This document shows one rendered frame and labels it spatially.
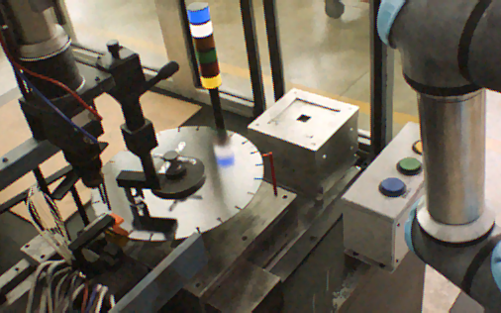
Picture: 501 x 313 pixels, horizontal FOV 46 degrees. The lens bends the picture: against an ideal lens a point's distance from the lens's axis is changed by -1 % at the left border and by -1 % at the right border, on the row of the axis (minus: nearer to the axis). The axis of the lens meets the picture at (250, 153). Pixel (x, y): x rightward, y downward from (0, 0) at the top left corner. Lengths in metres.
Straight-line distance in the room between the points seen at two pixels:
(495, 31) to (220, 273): 0.65
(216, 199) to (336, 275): 0.29
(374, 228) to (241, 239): 0.25
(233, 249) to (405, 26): 0.57
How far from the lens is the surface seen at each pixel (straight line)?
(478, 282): 0.95
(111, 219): 1.04
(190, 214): 1.04
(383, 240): 1.13
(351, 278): 1.17
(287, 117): 1.33
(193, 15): 1.26
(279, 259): 1.20
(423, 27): 0.68
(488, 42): 0.64
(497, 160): 2.68
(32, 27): 0.83
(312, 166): 1.26
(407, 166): 1.16
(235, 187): 1.08
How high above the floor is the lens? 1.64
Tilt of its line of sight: 37 degrees down
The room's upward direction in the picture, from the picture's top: 9 degrees counter-clockwise
